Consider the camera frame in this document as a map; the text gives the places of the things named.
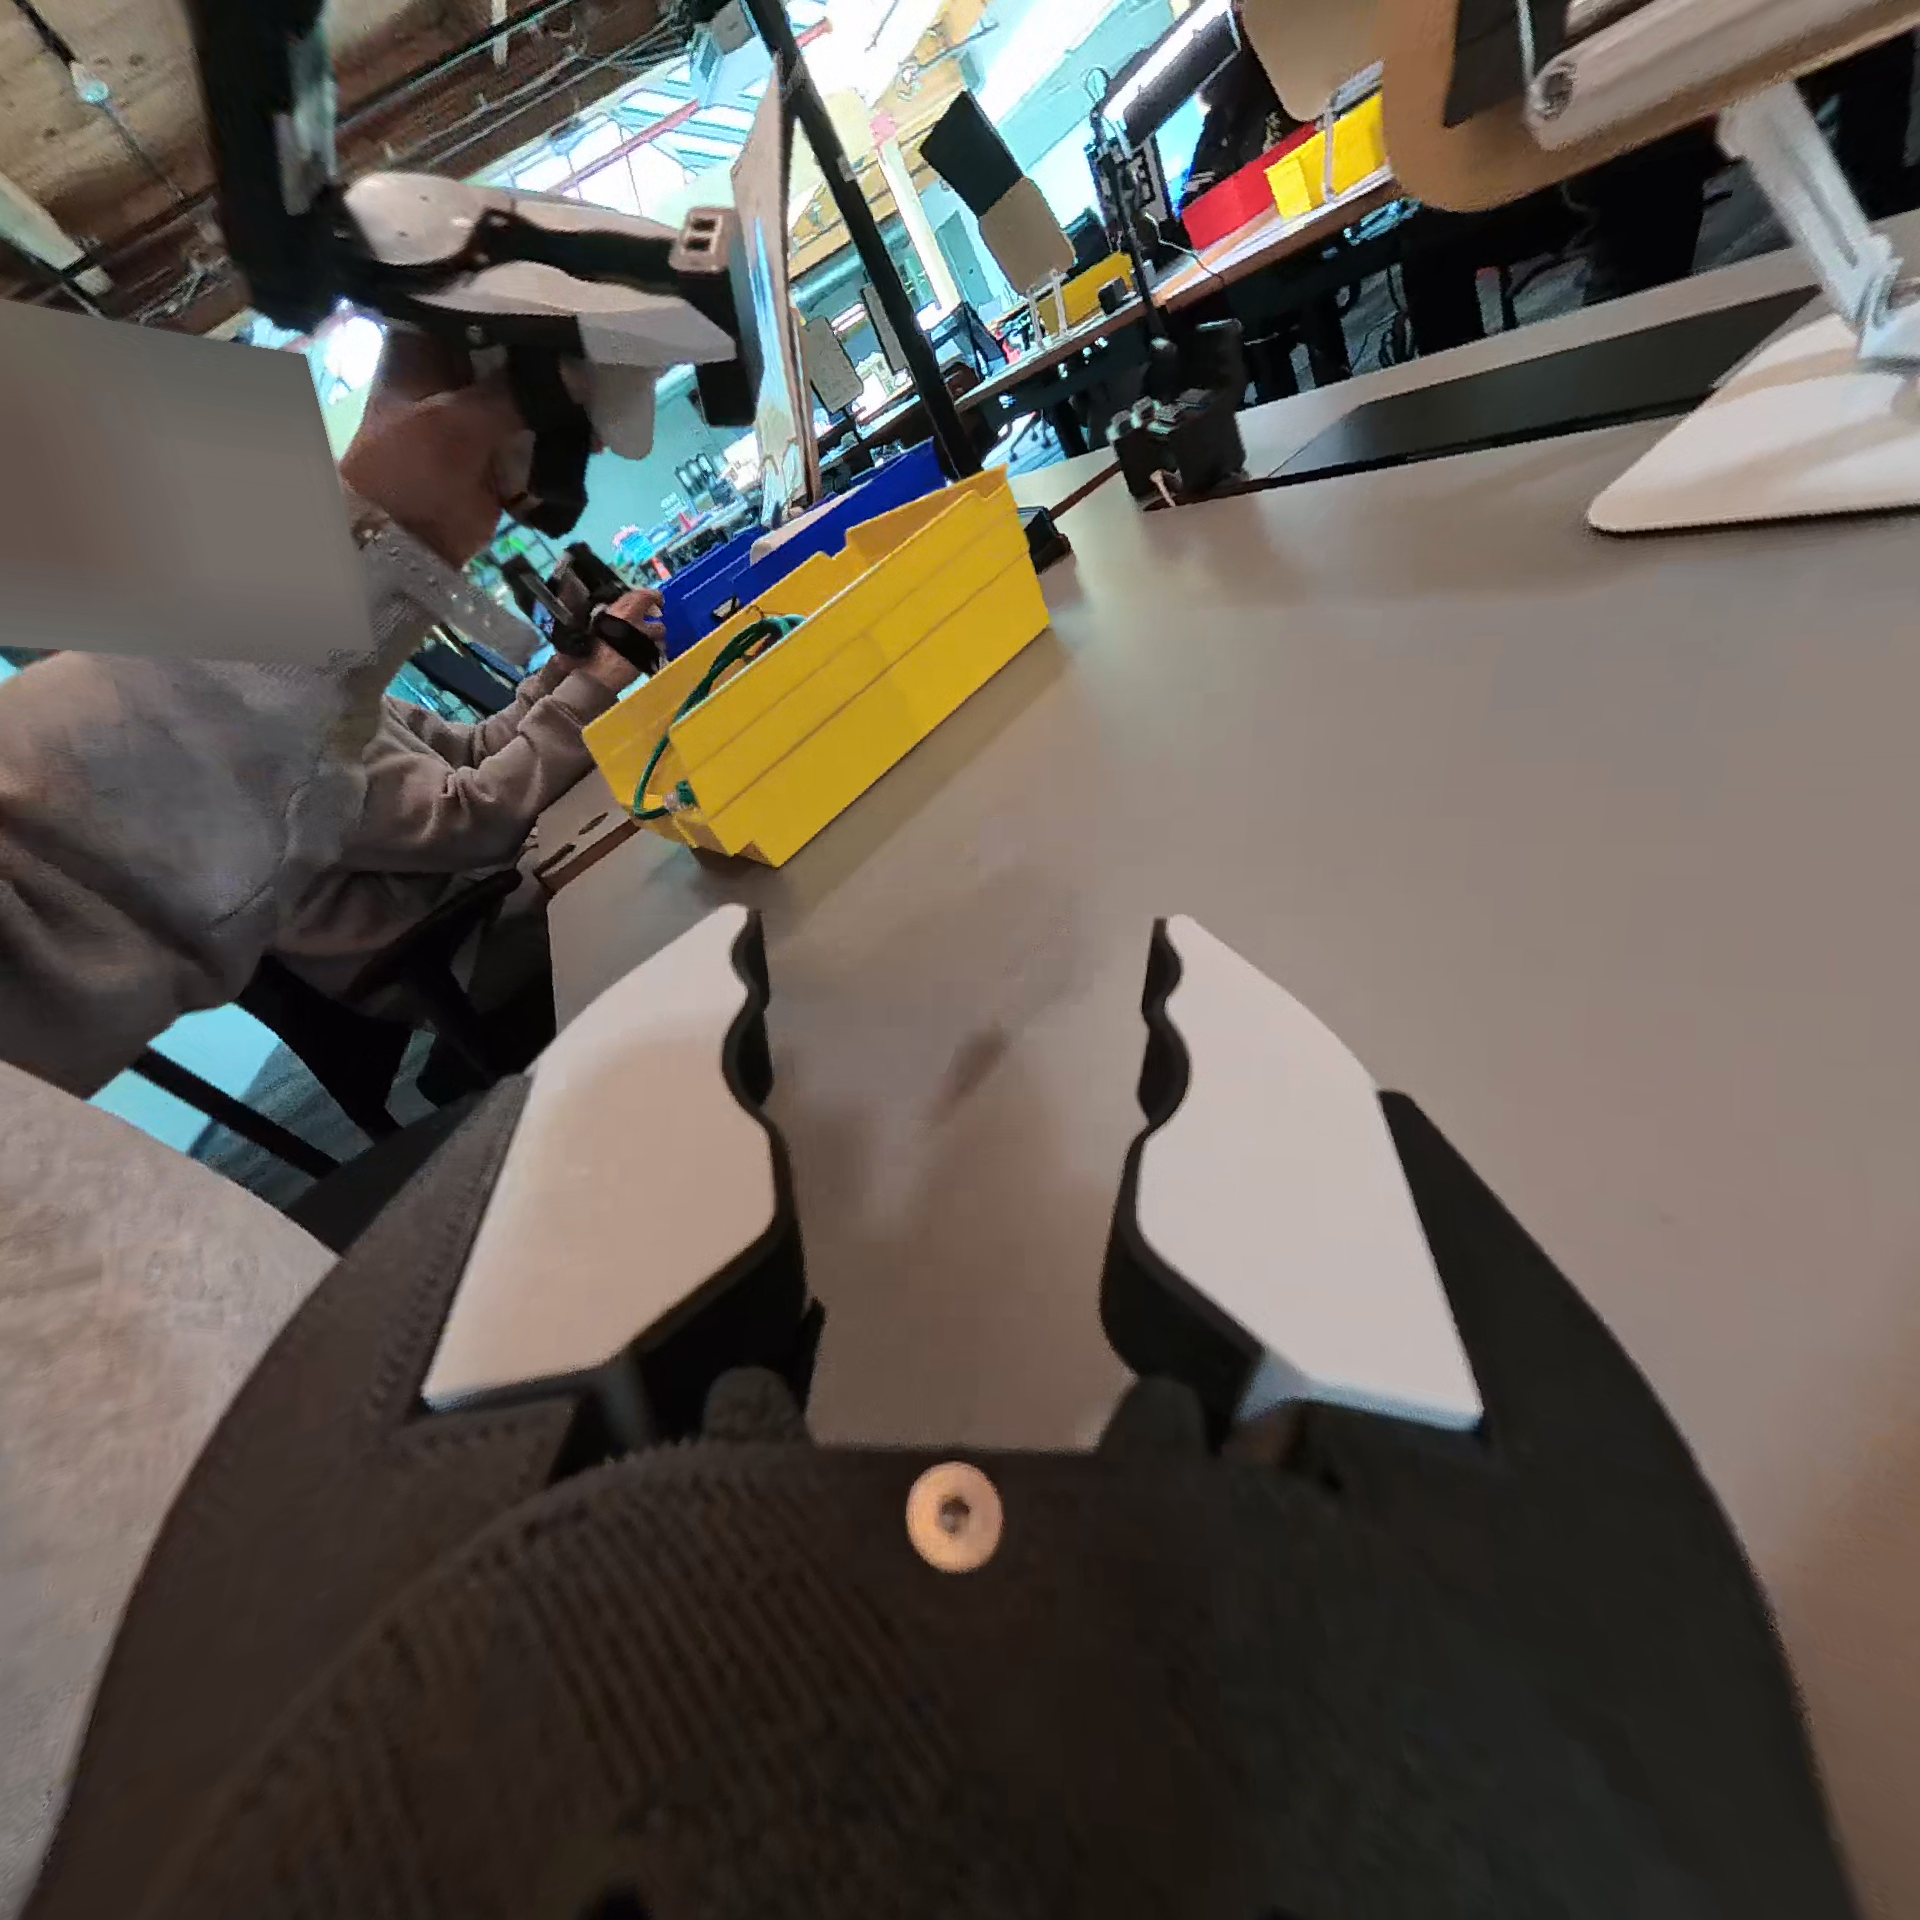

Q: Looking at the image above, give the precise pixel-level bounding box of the white metal stand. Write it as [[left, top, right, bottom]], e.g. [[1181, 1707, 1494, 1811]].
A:
[[1586, 82, 1920, 540]]

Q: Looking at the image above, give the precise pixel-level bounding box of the small yellow bin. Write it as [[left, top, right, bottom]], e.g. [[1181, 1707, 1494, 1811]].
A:
[[1030, 252, 1137, 337], [1265, 95, 1390, 215]]

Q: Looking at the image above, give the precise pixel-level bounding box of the small red bin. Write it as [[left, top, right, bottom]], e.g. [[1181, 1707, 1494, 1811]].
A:
[[1181, 129, 1321, 252]]

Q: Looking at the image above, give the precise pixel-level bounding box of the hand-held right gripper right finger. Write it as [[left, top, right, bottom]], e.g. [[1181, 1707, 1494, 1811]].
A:
[[1097, 915, 1488, 1454]]

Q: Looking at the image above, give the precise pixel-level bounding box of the person's left forearm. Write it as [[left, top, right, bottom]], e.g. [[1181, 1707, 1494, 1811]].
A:
[[0, 575, 401, 1105]]

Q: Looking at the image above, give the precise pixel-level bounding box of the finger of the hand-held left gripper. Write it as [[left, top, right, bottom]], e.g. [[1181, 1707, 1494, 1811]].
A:
[[402, 274, 741, 373], [344, 169, 741, 282]]

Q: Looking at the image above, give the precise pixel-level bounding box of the long work table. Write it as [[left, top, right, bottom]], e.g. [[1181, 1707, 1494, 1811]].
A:
[[960, 165, 1404, 422]]

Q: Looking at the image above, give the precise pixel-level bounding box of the black slanted pole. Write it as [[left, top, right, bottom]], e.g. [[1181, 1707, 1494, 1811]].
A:
[[742, 0, 976, 482]]

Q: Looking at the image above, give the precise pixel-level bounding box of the green ethernet cable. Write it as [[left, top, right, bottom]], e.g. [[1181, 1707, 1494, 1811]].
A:
[[630, 612, 812, 826]]

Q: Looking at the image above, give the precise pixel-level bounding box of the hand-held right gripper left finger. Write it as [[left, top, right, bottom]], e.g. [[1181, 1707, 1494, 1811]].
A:
[[421, 903, 826, 1442]]

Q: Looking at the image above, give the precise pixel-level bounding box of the black desk cable hatch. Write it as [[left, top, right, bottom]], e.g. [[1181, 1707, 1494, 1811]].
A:
[[1241, 282, 1825, 484]]

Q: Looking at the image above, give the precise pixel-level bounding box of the large yellow plastic bin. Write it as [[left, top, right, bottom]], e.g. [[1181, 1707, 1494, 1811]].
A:
[[584, 469, 1051, 868]]

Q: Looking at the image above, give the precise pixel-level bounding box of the black and wood panel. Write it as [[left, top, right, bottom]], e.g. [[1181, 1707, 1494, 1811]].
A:
[[920, 90, 1078, 302], [1241, 0, 1390, 122]]

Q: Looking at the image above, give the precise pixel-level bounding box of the black desk lamp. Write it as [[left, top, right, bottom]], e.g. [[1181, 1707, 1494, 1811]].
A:
[[1101, 0, 1248, 143]]

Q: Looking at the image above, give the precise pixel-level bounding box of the paper covered board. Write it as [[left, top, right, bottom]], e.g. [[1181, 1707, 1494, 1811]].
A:
[[732, 67, 826, 518]]

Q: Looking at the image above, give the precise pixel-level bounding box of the person's left hand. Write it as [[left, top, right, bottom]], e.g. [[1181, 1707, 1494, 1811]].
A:
[[344, 351, 531, 579]]

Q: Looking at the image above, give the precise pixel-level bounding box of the black pole clamp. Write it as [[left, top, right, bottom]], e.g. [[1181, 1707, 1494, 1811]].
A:
[[1088, 67, 1250, 509]]

